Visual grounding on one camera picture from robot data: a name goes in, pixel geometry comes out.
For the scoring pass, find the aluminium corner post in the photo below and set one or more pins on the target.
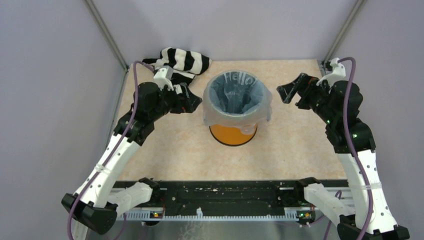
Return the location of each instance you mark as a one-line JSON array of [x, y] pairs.
[[358, 6], [105, 32]]

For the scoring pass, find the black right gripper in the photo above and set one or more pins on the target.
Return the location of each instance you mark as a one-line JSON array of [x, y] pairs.
[[304, 85]]

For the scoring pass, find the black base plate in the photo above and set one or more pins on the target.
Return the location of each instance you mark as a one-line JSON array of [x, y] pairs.
[[239, 198]]

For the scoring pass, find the black white striped cloth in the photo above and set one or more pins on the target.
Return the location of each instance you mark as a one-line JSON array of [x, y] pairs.
[[186, 65]]

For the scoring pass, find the aluminium frame rail front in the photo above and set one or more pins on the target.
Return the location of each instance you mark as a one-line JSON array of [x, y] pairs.
[[154, 213]]

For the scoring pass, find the orange trash bin gold rim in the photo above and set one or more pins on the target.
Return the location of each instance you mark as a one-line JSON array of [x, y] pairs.
[[231, 136]]

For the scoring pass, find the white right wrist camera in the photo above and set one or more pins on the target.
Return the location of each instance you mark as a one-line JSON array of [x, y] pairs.
[[338, 73]]

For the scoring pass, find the translucent blue plastic bag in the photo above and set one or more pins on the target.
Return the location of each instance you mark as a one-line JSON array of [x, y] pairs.
[[236, 99]]

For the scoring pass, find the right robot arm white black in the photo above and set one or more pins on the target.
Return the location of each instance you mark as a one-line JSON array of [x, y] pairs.
[[370, 217]]

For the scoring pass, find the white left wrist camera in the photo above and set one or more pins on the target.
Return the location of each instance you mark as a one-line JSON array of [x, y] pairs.
[[163, 78]]

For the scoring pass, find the aluminium corner post right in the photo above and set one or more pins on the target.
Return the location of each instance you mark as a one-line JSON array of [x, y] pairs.
[[358, 6]]

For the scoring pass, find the aluminium corner post left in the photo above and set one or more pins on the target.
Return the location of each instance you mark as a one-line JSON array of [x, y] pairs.
[[105, 32]]

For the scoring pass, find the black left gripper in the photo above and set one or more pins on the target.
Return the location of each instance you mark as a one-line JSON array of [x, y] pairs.
[[187, 104]]

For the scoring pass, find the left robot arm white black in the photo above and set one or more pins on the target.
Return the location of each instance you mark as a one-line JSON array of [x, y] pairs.
[[93, 206]]

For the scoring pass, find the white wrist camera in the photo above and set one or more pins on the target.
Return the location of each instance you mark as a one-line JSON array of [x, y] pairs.
[[163, 78], [338, 73]]

